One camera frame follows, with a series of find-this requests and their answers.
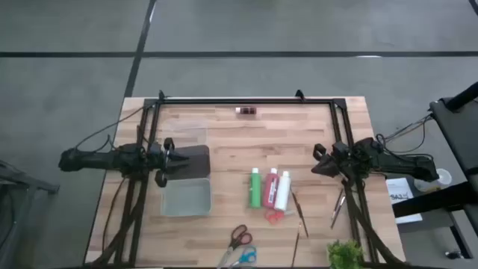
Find black aluminium table frame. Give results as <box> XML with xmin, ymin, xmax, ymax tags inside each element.
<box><xmin>84</xmin><ymin>89</ymin><xmax>412</xmax><ymax>269</ymax></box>

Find white paper sheet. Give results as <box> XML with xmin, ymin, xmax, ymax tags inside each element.
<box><xmin>385</xmin><ymin>176</ymin><xmax>424</xmax><ymax>225</ymax></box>

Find grey metal table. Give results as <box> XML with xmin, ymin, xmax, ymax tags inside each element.
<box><xmin>0</xmin><ymin>159</ymin><xmax>60</xmax><ymax>269</ymax></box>

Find dark grey equipment panel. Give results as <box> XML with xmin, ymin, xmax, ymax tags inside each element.
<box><xmin>428</xmin><ymin>96</ymin><xmax>478</xmax><ymax>180</ymax></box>

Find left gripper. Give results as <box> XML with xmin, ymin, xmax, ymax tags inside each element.
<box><xmin>148</xmin><ymin>137</ymin><xmax>190</xmax><ymax>188</ymax></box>

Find black round bar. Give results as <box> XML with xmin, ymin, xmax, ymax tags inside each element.
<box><xmin>444</xmin><ymin>81</ymin><xmax>478</xmax><ymax>113</ymax></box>

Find thin brown paintbrush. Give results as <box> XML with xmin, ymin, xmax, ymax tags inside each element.
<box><xmin>291</xmin><ymin>221</ymin><xmax>302</xmax><ymax>269</ymax></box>

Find green paint bottle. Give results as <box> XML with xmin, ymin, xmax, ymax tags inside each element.
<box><xmin>248</xmin><ymin>167</ymin><xmax>263</xmax><ymax>210</ymax></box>

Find brown cable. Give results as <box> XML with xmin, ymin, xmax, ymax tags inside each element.
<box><xmin>101</xmin><ymin>176</ymin><xmax>127</xmax><ymax>252</ymax></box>

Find light grey plastic bin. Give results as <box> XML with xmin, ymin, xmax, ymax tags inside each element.
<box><xmin>160</xmin><ymin>177</ymin><xmax>213</xmax><ymax>218</ymax></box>

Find green potted plant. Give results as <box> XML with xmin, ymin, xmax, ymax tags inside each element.
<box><xmin>326</xmin><ymin>239</ymin><xmax>365</xmax><ymax>269</ymax></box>

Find small orange scissors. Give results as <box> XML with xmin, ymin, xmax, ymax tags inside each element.
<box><xmin>264</xmin><ymin>208</ymin><xmax>297</xmax><ymax>226</ymax></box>

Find dark handled paintbrush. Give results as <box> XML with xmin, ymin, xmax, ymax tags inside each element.
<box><xmin>289</xmin><ymin>188</ymin><xmax>310</xmax><ymax>239</ymax></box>

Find dark grey side table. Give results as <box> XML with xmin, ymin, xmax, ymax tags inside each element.
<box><xmin>385</xmin><ymin>167</ymin><xmax>472</xmax><ymax>261</ymax></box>

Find white paint bottle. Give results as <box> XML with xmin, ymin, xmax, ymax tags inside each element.
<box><xmin>273</xmin><ymin>170</ymin><xmax>292</xmax><ymax>212</ymax></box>

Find dark grey plastic bin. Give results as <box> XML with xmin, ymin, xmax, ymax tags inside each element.
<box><xmin>164</xmin><ymin>144</ymin><xmax>211</xmax><ymax>182</ymax></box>

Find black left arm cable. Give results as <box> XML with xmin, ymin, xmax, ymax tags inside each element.
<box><xmin>74</xmin><ymin>105</ymin><xmax>149</xmax><ymax>154</ymax></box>

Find red paint bottle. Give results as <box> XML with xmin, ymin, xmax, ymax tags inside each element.
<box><xmin>262</xmin><ymin>167</ymin><xmax>281</xmax><ymax>210</ymax></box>

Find black beam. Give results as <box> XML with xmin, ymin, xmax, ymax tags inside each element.
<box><xmin>391</xmin><ymin>181</ymin><xmax>478</xmax><ymax>220</ymax></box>

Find translucent plastic jar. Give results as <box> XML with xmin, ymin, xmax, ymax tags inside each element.
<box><xmin>413</xmin><ymin>167</ymin><xmax>453</xmax><ymax>194</ymax></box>

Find blue handled scissors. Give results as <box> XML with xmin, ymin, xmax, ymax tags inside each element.
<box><xmin>227</xmin><ymin>244</ymin><xmax>258</xmax><ymax>269</ymax></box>

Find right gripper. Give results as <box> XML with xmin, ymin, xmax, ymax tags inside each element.
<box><xmin>311</xmin><ymin>140</ymin><xmax>356</xmax><ymax>186</ymax></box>

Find black red handled scissors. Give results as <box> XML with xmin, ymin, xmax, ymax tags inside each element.
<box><xmin>216</xmin><ymin>223</ymin><xmax>254</xmax><ymax>269</ymax></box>

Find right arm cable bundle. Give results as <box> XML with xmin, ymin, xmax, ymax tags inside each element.
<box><xmin>375</xmin><ymin>113</ymin><xmax>436</xmax><ymax>160</ymax></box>

